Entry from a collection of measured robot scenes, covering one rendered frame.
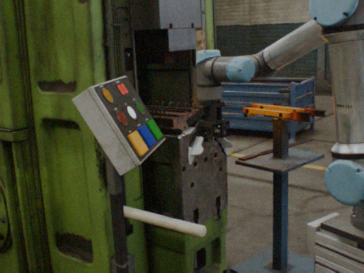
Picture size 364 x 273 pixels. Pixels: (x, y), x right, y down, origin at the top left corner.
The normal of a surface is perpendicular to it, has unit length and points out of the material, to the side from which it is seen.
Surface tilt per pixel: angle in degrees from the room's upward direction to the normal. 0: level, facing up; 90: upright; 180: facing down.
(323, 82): 90
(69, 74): 89
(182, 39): 90
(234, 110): 90
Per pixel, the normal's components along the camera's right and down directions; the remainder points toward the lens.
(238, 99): -0.58, 0.18
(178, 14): 0.80, 0.08
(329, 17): -0.76, 0.04
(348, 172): -0.73, 0.30
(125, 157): -0.22, 0.21
